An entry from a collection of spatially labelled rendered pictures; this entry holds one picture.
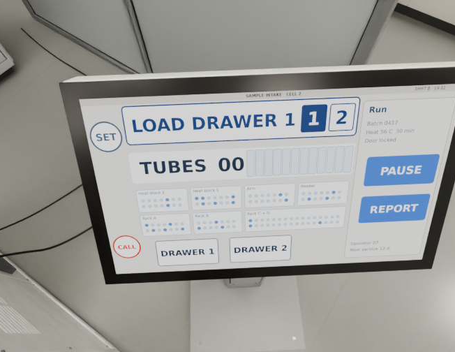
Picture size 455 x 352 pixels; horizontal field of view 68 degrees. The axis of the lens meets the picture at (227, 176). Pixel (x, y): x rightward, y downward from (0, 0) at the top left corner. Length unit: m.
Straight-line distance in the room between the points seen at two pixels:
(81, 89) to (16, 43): 2.16
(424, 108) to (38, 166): 1.77
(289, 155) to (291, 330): 1.11
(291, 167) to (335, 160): 0.06
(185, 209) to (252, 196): 0.10
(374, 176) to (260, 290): 1.05
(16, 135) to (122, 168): 1.68
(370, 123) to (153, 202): 0.31
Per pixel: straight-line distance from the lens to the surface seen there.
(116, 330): 1.58
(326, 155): 0.47
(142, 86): 0.43
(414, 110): 0.50
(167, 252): 0.53
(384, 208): 0.54
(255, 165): 0.45
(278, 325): 1.49
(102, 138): 0.46
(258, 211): 0.49
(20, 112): 2.22
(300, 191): 0.48
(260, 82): 0.43
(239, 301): 1.48
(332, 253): 0.55
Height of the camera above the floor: 1.51
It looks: 64 degrees down
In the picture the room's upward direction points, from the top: 1 degrees counter-clockwise
